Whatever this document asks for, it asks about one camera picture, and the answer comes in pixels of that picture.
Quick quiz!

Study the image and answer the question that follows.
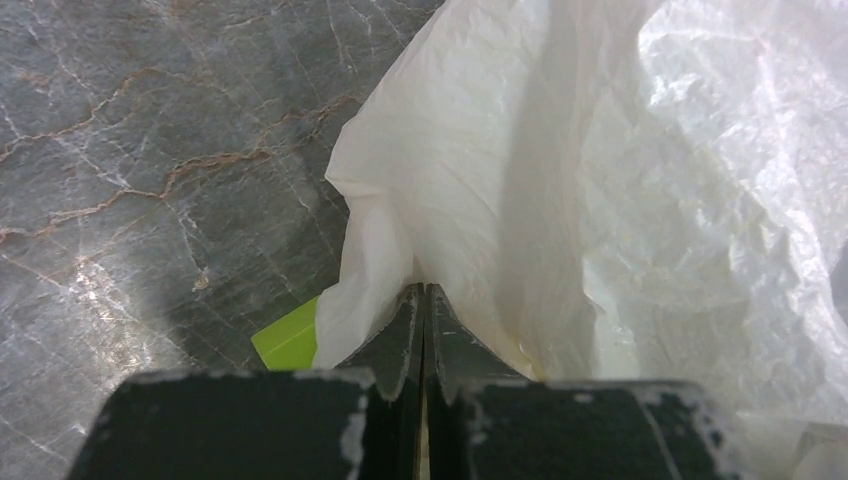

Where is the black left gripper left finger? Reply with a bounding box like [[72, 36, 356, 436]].
[[69, 284, 424, 479]]

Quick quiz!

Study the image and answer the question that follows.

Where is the white plastic bag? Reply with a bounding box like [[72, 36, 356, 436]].
[[314, 1, 847, 479]]

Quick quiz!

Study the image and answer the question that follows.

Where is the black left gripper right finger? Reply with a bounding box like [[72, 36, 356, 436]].
[[424, 284, 742, 479]]

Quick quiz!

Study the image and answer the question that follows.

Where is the small green cube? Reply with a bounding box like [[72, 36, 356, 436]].
[[251, 296, 318, 371]]

